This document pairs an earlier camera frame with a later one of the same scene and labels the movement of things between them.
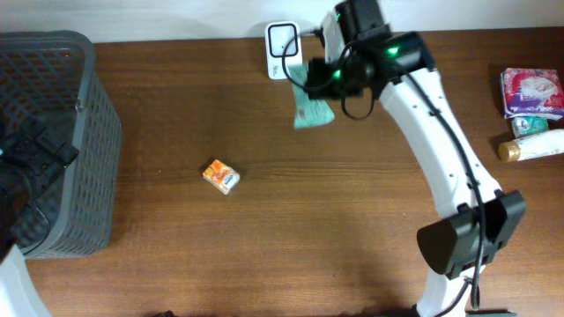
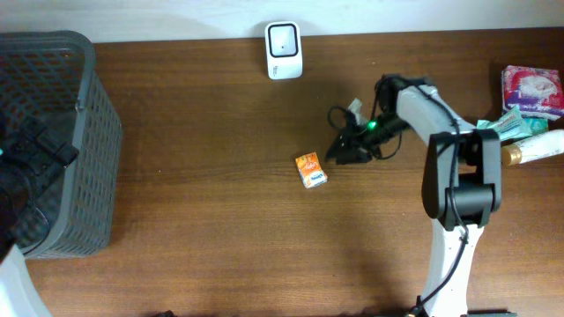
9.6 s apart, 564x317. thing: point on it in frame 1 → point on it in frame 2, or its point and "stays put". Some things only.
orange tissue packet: [222, 176] → [311, 170]
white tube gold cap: [538, 145] stays put
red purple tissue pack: [532, 92] stays put
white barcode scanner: [279, 35] stays put
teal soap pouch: [308, 112] → [510, 125]
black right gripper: [320, 82] → [350, 139]
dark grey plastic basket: [49, 76] stays put
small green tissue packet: [523, 126] stays put
